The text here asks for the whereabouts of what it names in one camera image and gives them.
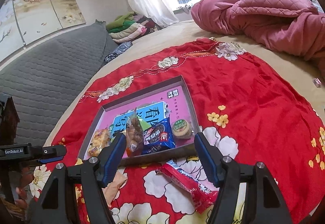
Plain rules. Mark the dark floral pillow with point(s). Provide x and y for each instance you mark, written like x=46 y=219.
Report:
x=118 y=52

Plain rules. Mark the red floral blanket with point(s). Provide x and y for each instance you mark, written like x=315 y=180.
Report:
x=254 y=102

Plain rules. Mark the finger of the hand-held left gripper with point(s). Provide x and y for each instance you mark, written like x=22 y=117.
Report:
x=52 y=154

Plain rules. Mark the red snack packet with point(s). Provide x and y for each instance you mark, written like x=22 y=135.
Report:
x=185 y=180

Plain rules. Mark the green snack packet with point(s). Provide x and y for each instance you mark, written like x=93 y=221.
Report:
x=139 y=121

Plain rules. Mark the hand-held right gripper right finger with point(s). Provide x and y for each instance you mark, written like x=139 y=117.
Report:
x=205 y=160

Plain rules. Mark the pink-lined cardboard box tray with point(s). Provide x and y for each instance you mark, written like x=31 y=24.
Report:
x=177 y=102

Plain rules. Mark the brown bun packet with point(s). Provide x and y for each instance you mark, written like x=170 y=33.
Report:
x=134 y=137

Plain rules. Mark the grey quilted mattress pad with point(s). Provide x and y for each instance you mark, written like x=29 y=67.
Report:
x=50 y=66

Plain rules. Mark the blue cookie packet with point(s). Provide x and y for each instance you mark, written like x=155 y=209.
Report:
x=157 y=137

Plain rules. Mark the dark wooden furniture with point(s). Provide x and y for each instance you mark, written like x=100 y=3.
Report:
x=9 y=117

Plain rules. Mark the pink quilt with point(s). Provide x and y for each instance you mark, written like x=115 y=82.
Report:
x=266 y=15

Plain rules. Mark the small round cake packet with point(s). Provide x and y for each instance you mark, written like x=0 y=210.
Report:
x=181 y=128

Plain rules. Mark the rice cracker snack packet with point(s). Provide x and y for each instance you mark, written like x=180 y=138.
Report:
x=99 y=141

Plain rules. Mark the small pink box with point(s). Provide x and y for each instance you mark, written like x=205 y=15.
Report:
x=318 y=82

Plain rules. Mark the orange snack packet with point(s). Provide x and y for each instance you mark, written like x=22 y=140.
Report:
x=116 y=186

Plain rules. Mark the painted blossom wall panel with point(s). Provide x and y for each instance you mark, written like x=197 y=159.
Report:
x=38 y=10

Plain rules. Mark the person's left hand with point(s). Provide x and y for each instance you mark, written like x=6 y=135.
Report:
x=24 y=180

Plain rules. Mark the pile of folded clothes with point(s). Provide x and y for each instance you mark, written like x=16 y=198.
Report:
x=127 y=28

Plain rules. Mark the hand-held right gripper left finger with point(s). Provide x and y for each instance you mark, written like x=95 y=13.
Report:
x=114 y=160

